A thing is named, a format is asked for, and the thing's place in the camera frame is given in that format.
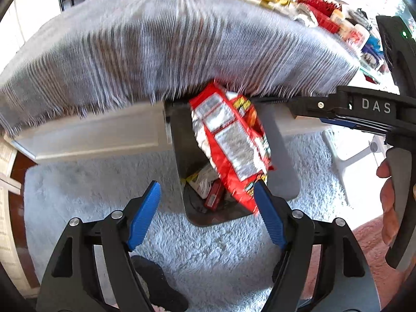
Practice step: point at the red snack bag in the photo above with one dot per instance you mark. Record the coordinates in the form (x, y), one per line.
(228, 130)

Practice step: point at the grey shaggy carpet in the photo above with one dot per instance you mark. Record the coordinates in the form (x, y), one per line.
(226, 267)

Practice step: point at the grey plaid tablecloth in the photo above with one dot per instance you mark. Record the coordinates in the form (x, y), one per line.
(109, 54)

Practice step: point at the white pink lotion bottle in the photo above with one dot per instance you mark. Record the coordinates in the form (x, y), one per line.
(357, 37)

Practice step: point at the person's right hand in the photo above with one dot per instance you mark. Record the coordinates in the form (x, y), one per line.
(387, 198)

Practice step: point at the white medicine box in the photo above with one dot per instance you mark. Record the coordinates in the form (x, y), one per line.
(202, 180)

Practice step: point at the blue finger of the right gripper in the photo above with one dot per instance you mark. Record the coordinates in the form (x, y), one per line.
(342, 123)
(310, 106)

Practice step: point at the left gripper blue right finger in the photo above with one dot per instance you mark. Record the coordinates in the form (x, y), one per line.
(344, 280)

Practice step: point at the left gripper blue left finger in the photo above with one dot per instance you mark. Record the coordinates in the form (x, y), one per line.
(71, 282)

